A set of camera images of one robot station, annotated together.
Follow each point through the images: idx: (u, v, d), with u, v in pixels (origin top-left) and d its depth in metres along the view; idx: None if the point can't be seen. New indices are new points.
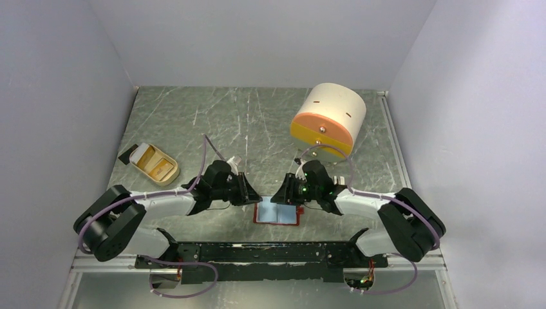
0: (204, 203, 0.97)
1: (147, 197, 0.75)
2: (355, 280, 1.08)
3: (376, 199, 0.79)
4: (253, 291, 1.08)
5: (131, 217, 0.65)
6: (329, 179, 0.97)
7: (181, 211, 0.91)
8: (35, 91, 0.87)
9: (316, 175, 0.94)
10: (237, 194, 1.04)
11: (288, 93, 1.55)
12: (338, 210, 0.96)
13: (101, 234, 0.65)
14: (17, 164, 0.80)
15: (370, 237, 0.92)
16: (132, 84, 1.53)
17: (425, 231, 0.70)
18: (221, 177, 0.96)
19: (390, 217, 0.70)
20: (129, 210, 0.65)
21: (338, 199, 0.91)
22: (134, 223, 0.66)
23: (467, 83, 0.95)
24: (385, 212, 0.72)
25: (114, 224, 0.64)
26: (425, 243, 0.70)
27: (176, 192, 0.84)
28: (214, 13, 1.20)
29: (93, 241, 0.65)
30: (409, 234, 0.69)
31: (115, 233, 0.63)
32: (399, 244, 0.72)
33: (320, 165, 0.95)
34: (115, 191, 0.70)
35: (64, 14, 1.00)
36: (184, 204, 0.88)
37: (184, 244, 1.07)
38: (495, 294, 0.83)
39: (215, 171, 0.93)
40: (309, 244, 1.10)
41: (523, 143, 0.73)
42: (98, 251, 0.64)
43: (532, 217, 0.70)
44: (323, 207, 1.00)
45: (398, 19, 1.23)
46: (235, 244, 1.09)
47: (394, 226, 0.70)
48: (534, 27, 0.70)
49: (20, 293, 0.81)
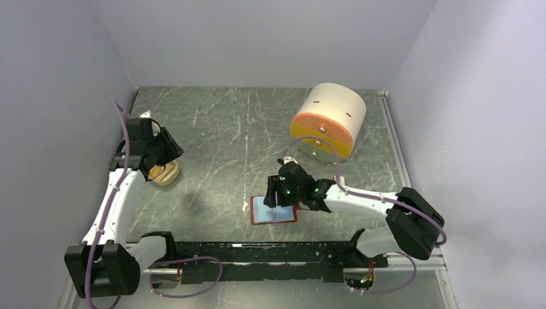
0: (149, 160, 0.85)
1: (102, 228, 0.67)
2: (354, 280, 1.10)
3: (377, 202, 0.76)
4: (253, 291, 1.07)
5: (116, 258, 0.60)
6: (309, 177, 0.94)
7: (137, 186, 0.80)
8: (35, 90, 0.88)
9: (295, 176, 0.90)
10: (166, 152, 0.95)
11: (288, 93, 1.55)
12: (327, 207, 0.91)
13: (111, 284, 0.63)
14: (15, 163, 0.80)
15: (371, 237, 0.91)
16: (132, 84, 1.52)
17: (431, 232, 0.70)
18: (149, 131, 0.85)
19: (403, 226, 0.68)
20: (108, 255, 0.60)
21: (328, 199, 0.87)
22: (122, 253, 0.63)
23: (467, 82, 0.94)
24: (393, 217, 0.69)
25: (109, 271, 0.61)
26: (431, 242, 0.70)
27: (114, 186, 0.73)
28: (214, 13, 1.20)
29: (112, 291, 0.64)
30: (417, 236, 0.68)
31: (119, 272, 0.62)
32: (406, 246, 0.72)
33: (296, 165, 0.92)
34: (72, 253, 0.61)
35: (64, 13, 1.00)
36: (133, 187, 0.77)
37: (185, 244, 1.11)
38: (496, 295, 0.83)
39: (137, 123, 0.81)
40: (309, 244, 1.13)
41: (523, 142, 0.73)
42: (124, 291, 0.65)
43: (532, 217, 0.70)
44: (310, 206, 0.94)
45: (398, 19, 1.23)
46: (235, 244, 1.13)
47: (402, 231, 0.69)
48: (534, 26, 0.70)
49: (20, 293, 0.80)
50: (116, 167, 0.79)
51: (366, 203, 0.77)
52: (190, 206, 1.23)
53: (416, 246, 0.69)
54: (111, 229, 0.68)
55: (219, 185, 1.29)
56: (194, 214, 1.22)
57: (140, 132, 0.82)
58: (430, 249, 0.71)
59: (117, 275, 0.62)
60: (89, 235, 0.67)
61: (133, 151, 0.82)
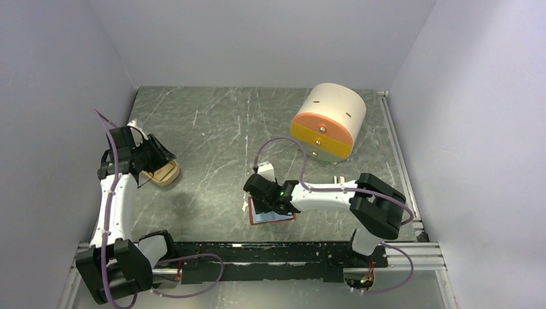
0: (138, 163, 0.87)
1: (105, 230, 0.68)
2: (354, 280, 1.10)
3: (340, 194, 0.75)
4: (253, 291, 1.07)
5: (127, 254, 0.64)
6: (271, 184, 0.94)
7: (132, 187, 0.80)
8: (35, 90, 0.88)
9: (256, 187, 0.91)
10: (153, 157, 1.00)
11: (288, 93, 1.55)
12: (295, 208, 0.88)
13: (128, 279, 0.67)
14: (16, 163, 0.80)
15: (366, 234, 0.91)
16: (132, 84, 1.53)
17: (395, 212, 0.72)
18: (129, 138, 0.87)
19: (366, 212, 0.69)
20: (119, 252, 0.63)
21: (294, 200, 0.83)
22: (134, 248, 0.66)
23: (467, 83, 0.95)
24: (357, 206, 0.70)
25: (123, 268, 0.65)
26: (397, 222, 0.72)
27: (109, 190, 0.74)
28: (214, 13, 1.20)
29: (129, 288, 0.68)
30: (383, 219, 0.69)
31: (133, 267, 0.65)
32: (375, 230, 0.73)
33: (255, 175, 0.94)
34: (84, 257, 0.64)
35: (64, 13, 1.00)
36: (129, 188, 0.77)
37: (185, 244, 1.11)
38: (496, 295, 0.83)
39: (116, 130, 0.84)
40: (309, 244, 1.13)
41: (523, 143, 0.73)
42: (141, 285, 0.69)
43: (532, 217, 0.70)
44: (281, 212, 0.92)
45: (398, 19, 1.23)
46: (235, 244, 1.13)
47: (369, 219, 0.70)
48: (534, 26, 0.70)
49: (19, 293, 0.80)
50: (106, 175, 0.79)
51: (330, 196, 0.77)
52: (190, 205, 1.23)
53: (385, 230, 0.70)
54: (116, 229, 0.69)
55: (219, 185, 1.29)
56: (194, 213, 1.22)
57: (122, 139, 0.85)
58: (397, 228, 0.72)
59: (132, 270, 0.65)
60: (96, 238, 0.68)
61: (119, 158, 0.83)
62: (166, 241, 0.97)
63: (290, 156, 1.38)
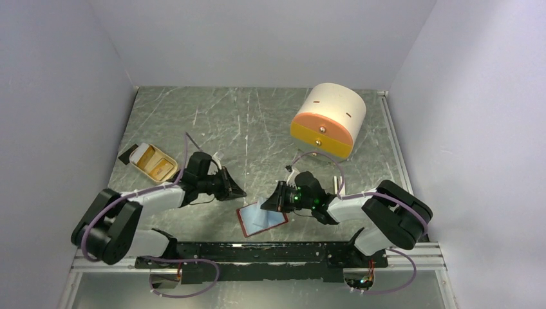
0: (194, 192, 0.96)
1: (138, 195, 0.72)
2: (354, 280, 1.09)
3: (362, 197, 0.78)
4: (252, 291, 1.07)
5: (129, 214, 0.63)
6: (322, 191, 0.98)
7: (173, 201, 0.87)
8: (35, 91, 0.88)
9: (311, 190, 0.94)
10: (221, 187, 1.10)
11: (288, 93, 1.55)
12: (333, 219, 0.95)
13: (103, 237, 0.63)
14: (17, 164, 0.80)
15: (367, 232, 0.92)
16: (132, 84, 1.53)
17: (411, 219, 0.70)
18: (205, 167, 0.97)
19: (374, 212, 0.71)
20: (125, 205, 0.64)
21: (330, 208, 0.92)
22: (133, 219, 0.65)
23: (467, 83, 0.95)
24: (368, 205, 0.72)
25: (114, 222, 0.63)
26: (414, 230, 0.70)
27: (165, 186, 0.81)
28: (214, 13, 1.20)
29: (96, 247, 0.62)
30: (395, 223, 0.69)
31: (120, 229, 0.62)
32: (389, 236, 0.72)
33: (313, 179, 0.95)
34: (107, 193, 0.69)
35: (64, 13, 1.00)
36: (173, 196, 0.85)
37: (184, 244, 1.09)
38: (496, 293, 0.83)
39: (197, 160, 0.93)
40: (309, 244, 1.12)
41: (522, 143, 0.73)
42: (104, 255, 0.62)
43: (532, 218, 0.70)
44: (319, 219, 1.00)
45: (398, 19, 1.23)
46: (235, 244, 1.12)
47: (380, 220, 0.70)
48: (533, 27, 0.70)
49: (21, 293, 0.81)
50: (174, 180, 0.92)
51: (355, 201, 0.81)
52: (190, 206, 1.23)
53: (398, 234, 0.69)
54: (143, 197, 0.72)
55: None
56: (194, 214, 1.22)
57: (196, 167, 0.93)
58: (413, 237, 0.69)
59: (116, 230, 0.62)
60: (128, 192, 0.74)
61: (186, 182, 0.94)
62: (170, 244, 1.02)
63: (290, 156, 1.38)
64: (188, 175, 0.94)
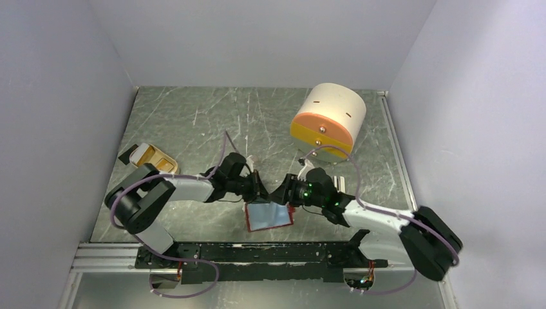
0: (221, 191, 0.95)
1: (174, 177, 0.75)
2: (354, 280, 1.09)
3: (393, 219, 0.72)
4: (252, 291, 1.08)
5: (162, 192, 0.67)
6: (335, 189, 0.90)
7: (195, 192, 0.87)
8: (35, 91, 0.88)
9: (323, 187, 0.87)
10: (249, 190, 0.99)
11: (288, 93, 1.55)
12: (346, 221, 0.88)
13: (131, 207, 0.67)
14: (18, 164, 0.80)
15: (380, 243, 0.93)
16: (132, 84, 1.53)
17: (445, 252, 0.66)
18: (238, 168, 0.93)
19: (412, 241, 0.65)
20: (160, 185, 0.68)
21: (347, 212, 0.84)
22: (164, 198, 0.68)
23: (467, 84, 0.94)
24: (407, 234, 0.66)
25: (147, 196, 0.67)
26: (447, 264, 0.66)
27: (197, 177, 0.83)
28: (214, 13, 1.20)
29: (123, 214, 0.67)
30: (431, 255, 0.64)
31: (148, 205, 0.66)
32: (419, 264, 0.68)
33: (326, 176, 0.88)
34: (147, 166, 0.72)
35: (63, 13, 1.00)
36: (202, 188, 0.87)
37: (185, 244, 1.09)
38: (496, 293, 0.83)
39: (232, 162, 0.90)
40: (309, 244, 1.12)
41: (523, 143, 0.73)
42: (128, 224, 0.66)
43: (532, 218, 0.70)
44: (328, 219, 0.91)
45: (398, 19, 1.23)
46: (235, 244, 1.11)
47: (416, 250, 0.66)
48: (533, 27, 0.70)
49: (20, 293, 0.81)
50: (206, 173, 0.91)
51: (382, 219, 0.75)
52: (190, 206, 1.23)
53: (432, 266, 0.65)
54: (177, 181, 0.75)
55: None
56: (194, 214, 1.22)
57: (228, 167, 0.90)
58: (445, 270, 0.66)
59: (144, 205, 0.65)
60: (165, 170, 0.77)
61: (216, 180, 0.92)
62: (173, 248, 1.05)
63: (290, 156, 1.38)
64: (219, 173, 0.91)
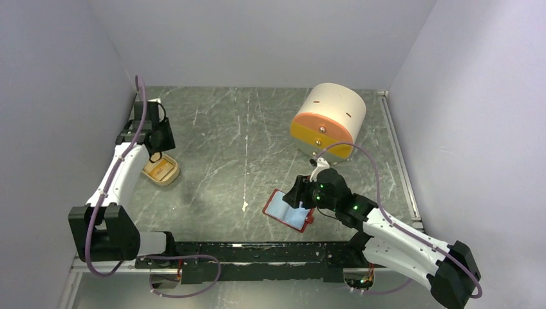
0: (156, 138, 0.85)
1: (104, 192, 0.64)
2: (354, 280, 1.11)
3: (427, 248, 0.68)
4: (252, 291, 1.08)
5: (118, 219, 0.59)
6: (348, 190, 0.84)
7: (141, 160, 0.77)
8: (35, 90, 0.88)
9: (336, 188, 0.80)
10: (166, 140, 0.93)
11: (288, 93, 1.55)
12: (361, 226, 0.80)
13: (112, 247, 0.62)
14: (18, 164, 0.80)
15: (382, 253, 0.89)
16: (132, 84, 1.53)
17: (469, 288, 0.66)
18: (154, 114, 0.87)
19: (449, 280, 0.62)
20: (109, 217, 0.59)
21: (369, 223, 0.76)
22: (123, 218, 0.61)
23: (467, 84, 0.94)
24: (444, 273, 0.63)
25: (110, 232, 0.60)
26: (467, 299, 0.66)
27: (121, 157, 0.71)
28: (214, 13, 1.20)
29: (114, 253, 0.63)
30: (460, 294, 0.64)
31: (122, 231, 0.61)
32: (440, 296, 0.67)
33: (338, 175, 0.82)
34: (76, 216, 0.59)
35: (62, 13, 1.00)
36: (138, 159, 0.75)
37: (184, 244, 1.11)
38: (496, 293, 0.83)
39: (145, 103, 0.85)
40: (309, 244, 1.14)
41: (523, 143, 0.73)
42: (127, 253, 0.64)
43: (532, 219, 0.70)
44: (343, 222, 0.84)
45: (399, 18, 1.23)
46: (235, 244, 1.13)
47: (447, 286, 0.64)
48: (530, 28, 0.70)
49: (20, 294, 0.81)
50: (122, 141, 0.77)
51: (414, 245, 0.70)
52: (190, 206, 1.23)
53: (455, 302, 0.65)
54: (114, 194, 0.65)
55: (218, 185, 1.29)
56: (194, 213, 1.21)
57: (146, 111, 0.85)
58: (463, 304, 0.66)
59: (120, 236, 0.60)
60: (93, 197, 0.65)
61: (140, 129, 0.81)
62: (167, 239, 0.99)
63: (290, 156, 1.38)
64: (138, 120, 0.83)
